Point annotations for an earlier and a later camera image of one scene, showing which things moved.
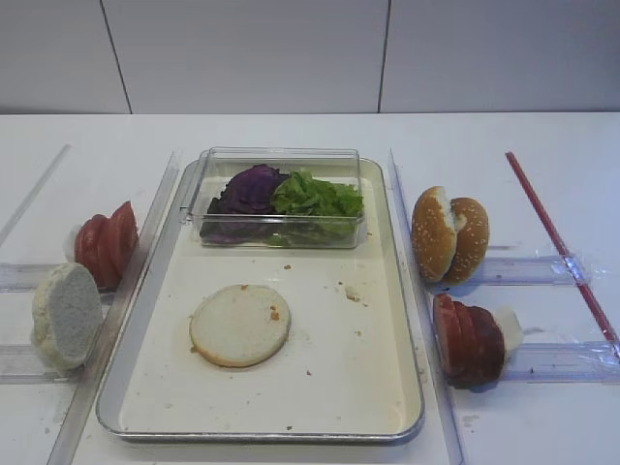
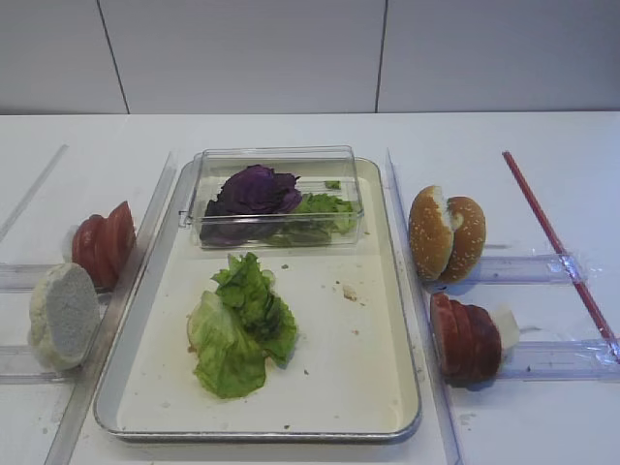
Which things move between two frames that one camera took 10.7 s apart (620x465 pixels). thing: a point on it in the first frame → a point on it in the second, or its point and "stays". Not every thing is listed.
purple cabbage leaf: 243,211 stays
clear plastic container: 279,198 stays
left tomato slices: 106,245 stays
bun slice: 240,325 → 190,349
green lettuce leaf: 302,195 → 234,331
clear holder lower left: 20,365 stays
